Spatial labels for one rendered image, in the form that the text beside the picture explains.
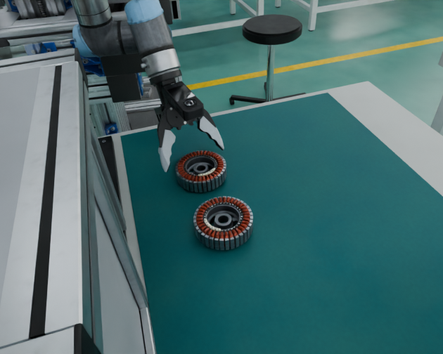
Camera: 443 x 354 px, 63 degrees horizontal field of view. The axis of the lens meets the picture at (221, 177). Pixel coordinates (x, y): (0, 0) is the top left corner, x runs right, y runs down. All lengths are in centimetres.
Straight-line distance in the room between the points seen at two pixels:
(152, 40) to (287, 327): 59
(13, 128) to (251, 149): 61
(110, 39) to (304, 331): 72
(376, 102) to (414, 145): 21
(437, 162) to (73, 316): 85
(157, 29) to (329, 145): 48
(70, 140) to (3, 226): 10
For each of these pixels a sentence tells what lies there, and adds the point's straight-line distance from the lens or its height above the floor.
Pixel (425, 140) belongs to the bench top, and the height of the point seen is 75.
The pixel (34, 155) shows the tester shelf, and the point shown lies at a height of 112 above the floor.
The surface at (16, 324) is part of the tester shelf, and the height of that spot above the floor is 112.
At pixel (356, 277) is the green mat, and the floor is 75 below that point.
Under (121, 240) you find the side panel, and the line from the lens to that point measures 48.
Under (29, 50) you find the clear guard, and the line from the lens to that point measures 72.
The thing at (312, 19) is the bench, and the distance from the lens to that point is 375.
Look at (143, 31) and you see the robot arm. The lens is 80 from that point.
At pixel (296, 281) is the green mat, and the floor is 75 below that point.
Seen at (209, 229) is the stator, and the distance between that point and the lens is 67.
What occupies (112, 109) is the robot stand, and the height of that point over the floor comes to 53.
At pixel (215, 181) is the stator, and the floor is 77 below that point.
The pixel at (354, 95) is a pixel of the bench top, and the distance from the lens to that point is 115.
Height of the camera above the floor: 129
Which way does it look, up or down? 42 degrees down
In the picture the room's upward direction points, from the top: 4 degrees counter-clockwise
